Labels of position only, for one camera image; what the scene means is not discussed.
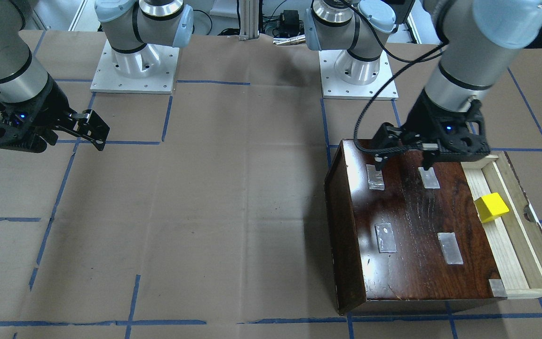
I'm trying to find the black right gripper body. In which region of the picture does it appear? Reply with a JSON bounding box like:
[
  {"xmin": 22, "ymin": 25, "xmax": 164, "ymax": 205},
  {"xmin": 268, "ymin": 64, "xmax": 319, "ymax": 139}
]
[{"xmin": 0, "ymin": 78, "xmax": 108, "ymax": 146}]

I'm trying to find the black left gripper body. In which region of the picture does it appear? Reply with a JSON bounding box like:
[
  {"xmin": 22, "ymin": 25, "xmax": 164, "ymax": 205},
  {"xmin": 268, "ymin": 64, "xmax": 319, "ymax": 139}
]
[{"xmin": 370, "ymin": 90, "xmax": 491, "ymax": 162}]

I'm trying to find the yellow block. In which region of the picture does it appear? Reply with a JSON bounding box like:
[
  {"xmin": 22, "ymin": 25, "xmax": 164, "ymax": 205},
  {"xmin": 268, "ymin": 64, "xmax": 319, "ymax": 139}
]
[{"xmin": 474, "ymin": 192, "xmax": 510, "ymax": 224}]

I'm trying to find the light wood drawer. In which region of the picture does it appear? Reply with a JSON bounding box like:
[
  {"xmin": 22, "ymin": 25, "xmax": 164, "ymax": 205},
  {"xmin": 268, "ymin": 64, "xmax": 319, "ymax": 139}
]
[{"xmin": 462, "ymin": 152, "xmax": 542, "ymax": 299}]

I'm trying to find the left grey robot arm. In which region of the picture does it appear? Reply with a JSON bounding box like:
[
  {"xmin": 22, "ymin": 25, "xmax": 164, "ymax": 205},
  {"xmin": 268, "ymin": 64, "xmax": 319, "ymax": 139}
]
[{"xmin": 304, "ymin": 0, "xmax": 542, "ymax": 171}]

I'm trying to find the dark wooden drawer cabinet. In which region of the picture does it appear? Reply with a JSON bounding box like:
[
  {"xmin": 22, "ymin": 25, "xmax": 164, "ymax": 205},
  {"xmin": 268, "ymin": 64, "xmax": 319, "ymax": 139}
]
[{"xmin": 324, "ymin": 139, "xmax": 505, "ymax": 315}]

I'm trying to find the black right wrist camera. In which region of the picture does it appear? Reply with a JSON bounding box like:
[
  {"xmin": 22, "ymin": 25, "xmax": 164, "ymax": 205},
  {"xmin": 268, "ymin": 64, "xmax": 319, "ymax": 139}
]
[{"xmin": 0, "ymin": 99, "xmax": 47, "ymax": 153}]

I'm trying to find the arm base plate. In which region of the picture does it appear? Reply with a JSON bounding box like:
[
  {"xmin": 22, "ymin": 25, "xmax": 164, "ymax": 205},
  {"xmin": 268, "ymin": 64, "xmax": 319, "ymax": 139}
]
[
  {"xmin": 90, "ymin": 42, "xmax": 180, "ymax": 95},
  {"xmin": 319, "ymin": 50, "xmax": 398, "ymax": 100}
]

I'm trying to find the aluminium frame post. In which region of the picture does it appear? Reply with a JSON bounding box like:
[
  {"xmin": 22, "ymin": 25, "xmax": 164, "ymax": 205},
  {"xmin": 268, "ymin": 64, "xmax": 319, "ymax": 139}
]
[{"xmin": 237, "ymin": 0, "xmax": 262, "ymax": 41}]

